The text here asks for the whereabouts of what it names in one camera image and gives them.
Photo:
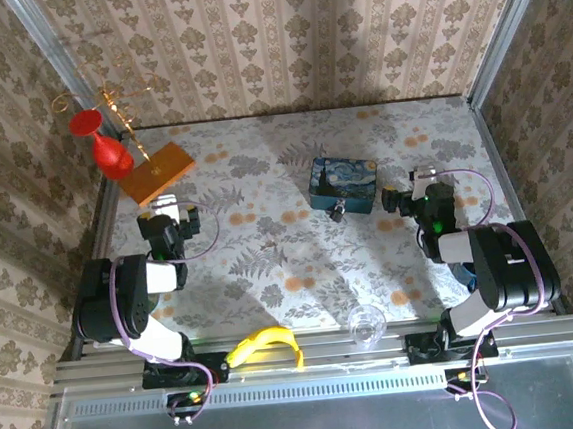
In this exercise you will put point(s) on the starry night tin box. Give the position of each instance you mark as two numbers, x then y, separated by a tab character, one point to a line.
346	181

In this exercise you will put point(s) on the small black padlock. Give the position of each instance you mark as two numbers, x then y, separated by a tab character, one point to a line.
337	213

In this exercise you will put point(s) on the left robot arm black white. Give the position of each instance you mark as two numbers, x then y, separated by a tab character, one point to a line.
108	300

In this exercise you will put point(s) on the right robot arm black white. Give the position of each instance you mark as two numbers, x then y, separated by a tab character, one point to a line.
512	265

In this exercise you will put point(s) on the red wine glass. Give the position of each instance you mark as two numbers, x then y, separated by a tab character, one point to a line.
110	154

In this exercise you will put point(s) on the floral tablecloth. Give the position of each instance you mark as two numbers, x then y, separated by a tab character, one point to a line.
295	254

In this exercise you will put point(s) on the clear glass cup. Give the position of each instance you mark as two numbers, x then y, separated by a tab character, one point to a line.
367	325

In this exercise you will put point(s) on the yellow banana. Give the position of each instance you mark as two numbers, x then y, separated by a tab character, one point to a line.
265	339

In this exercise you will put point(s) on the black connector board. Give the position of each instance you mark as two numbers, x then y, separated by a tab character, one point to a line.
464	377
185	400

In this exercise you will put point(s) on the grey metal plate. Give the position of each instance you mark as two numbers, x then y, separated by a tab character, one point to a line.
310	425

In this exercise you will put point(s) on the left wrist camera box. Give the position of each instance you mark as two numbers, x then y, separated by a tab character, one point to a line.
163	206

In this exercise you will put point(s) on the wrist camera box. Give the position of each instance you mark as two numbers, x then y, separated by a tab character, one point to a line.
163	206
424	174

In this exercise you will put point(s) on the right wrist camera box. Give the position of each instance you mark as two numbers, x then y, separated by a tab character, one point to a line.
424	174

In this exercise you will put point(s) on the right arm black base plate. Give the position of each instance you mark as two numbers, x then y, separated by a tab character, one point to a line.
419	351

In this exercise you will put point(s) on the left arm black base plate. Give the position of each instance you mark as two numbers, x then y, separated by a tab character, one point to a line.
215	371

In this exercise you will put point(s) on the aluminium front rail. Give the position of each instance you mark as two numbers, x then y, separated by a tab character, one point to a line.
329	358

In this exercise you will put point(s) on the aluminium frame post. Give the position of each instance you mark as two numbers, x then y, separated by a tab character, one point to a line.
510	19
51	49

